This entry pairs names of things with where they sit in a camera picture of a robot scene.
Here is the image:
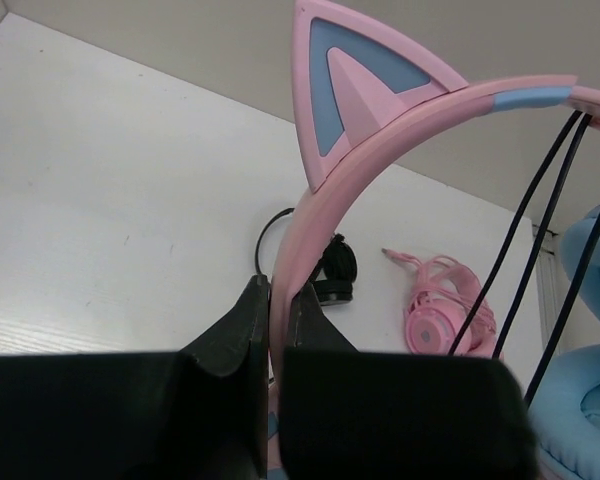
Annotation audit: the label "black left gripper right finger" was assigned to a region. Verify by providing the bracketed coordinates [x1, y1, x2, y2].
[282, 282, 361, 480]

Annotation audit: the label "thin black headphone cable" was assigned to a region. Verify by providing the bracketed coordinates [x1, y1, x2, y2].
[447, 84, 600, 416]

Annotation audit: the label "pink gaming headset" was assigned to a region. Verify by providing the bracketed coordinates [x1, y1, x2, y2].
[382, 248, 482, 355]

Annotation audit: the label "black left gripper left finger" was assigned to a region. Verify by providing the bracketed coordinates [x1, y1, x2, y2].
[179, 275, 269, 479]

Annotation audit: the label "black headphones far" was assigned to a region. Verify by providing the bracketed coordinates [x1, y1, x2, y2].
[253, 207, 359, 307]

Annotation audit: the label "pink blue cat-ear headphones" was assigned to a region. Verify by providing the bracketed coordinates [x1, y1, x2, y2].
[269, 1, 600, 479]

